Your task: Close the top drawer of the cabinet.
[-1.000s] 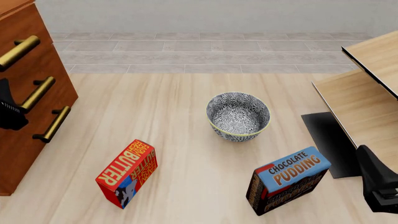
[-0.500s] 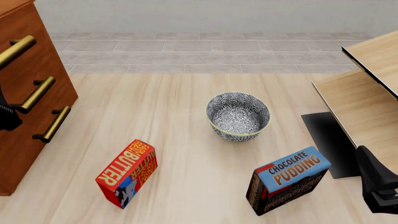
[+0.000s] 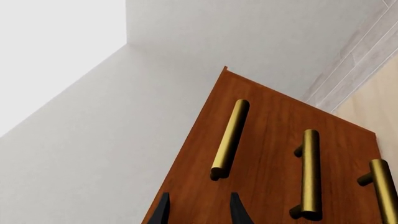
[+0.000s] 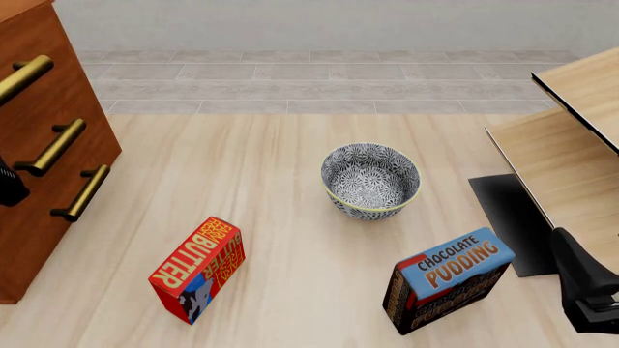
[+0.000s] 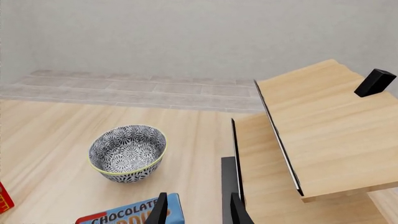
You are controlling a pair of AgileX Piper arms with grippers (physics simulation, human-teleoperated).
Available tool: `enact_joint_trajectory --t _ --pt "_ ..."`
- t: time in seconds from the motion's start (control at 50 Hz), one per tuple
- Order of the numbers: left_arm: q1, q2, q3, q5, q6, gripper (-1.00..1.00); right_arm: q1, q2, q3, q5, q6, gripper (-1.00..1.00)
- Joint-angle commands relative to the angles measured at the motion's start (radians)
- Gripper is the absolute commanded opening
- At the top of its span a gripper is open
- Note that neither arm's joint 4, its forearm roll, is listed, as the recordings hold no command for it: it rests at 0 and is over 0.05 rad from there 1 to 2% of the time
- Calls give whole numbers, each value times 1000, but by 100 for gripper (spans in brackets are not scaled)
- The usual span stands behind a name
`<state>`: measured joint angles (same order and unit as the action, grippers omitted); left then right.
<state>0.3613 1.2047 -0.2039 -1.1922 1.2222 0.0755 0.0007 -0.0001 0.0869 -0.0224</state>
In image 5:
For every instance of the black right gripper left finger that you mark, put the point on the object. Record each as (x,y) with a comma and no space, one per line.
(158,213)

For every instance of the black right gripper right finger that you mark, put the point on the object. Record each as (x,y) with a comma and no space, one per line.
(238,214)

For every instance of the pale wooden cabinet drawer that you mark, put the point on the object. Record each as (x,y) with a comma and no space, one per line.
(264,163)

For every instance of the pale wooden cabinet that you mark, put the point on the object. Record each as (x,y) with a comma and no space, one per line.
(329,130)

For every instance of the blue chocolate food box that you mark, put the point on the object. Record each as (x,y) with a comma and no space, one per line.
(124,213)

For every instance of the black white patterned bowl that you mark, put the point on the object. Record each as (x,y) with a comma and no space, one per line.
(127,154)

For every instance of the red printed food box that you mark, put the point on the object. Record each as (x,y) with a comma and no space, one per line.
(5,200)

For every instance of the black rectangular block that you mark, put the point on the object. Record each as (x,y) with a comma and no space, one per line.
(374,82)

